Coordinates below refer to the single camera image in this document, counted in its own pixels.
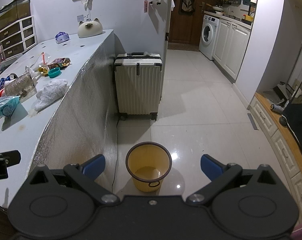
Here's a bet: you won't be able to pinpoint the white plastic bag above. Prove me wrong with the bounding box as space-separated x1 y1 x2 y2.
35 79 68 112

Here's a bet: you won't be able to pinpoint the teal round lid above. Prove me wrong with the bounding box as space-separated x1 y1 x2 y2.
48 67 61 79

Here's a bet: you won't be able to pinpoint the wahaha plastic water bottle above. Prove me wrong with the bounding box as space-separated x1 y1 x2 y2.
0 38 6 65

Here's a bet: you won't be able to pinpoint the crushed blue pepsi can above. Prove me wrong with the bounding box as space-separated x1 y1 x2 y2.
0 73 18 90

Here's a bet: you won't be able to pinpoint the brown cardboard piece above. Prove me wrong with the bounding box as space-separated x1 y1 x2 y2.
4 73 36 98

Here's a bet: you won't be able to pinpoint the gold foil wrapper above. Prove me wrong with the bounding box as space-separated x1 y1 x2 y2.
38 66 50 76

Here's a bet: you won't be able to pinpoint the clear bag with orange trim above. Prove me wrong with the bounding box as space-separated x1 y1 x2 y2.
25 52 51 77

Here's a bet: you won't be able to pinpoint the yellow trash bin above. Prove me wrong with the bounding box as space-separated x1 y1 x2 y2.
125 141 172 192

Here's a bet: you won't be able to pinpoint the light blue tissue packet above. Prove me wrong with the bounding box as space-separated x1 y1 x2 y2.
0 96 20 118

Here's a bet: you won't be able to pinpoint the white low drawer cabinet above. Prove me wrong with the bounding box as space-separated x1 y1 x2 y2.
250 93 302 223

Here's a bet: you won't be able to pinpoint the white ribbed suitcase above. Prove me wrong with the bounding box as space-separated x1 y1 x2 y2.
114 52 164 120

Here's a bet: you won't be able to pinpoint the white drawer organizer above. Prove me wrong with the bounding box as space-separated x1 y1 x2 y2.
0 16 37 60

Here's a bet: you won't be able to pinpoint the white kitchen cabinets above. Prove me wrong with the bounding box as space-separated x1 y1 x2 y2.
213 18 251 80

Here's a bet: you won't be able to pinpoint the blue tissue pack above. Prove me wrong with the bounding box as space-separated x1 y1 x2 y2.
55 31 70 44

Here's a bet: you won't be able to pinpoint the white cat-shaped ceramic ornament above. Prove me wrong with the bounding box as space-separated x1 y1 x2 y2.
78 18 103 38

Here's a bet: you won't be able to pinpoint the white front-load washing machine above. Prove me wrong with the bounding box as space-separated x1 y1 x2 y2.
199 14 219 61

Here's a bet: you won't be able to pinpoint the glass fish tank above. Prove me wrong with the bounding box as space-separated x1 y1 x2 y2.
0 0 31 31

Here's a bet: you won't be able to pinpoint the black power cable on floor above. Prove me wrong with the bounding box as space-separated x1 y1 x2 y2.
111 115 122 196

